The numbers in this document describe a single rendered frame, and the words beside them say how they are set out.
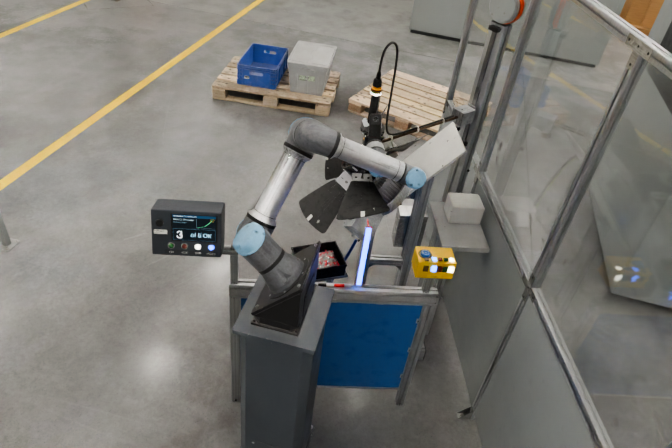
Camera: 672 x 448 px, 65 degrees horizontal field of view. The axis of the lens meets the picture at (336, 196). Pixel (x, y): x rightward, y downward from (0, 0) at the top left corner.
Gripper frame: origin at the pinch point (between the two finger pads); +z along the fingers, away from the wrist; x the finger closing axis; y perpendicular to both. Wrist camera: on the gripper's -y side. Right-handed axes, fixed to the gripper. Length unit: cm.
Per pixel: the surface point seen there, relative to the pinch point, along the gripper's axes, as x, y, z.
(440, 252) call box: 31, 40, -38
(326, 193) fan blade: -15.4, 41.9, 1.6
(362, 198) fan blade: -1.4, 28.7, -18.1
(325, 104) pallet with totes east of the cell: -3, 136, 272
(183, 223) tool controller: -71, 25, -44
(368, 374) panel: 12, 123, -40
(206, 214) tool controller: -63, 21, -43
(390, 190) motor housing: 13.5, 35.0, -2.6
